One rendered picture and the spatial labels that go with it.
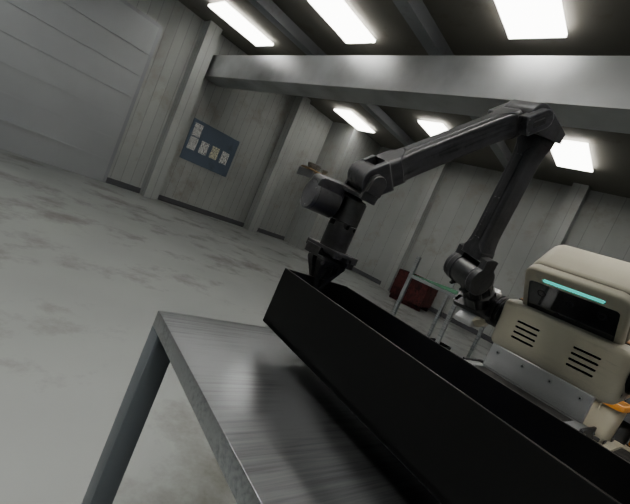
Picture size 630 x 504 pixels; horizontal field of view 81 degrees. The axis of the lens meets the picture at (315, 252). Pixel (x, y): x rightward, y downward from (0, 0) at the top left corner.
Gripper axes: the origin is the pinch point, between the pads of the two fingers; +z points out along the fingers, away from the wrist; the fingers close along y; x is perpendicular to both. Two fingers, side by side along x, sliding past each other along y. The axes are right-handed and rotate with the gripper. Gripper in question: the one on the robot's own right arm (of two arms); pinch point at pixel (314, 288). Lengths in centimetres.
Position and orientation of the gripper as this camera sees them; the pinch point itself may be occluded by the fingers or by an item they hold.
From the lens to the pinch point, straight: 76.3
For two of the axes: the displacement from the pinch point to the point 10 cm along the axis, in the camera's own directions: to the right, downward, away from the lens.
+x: 7.3, 2.5, 6.3
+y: 5.5, 3.2, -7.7
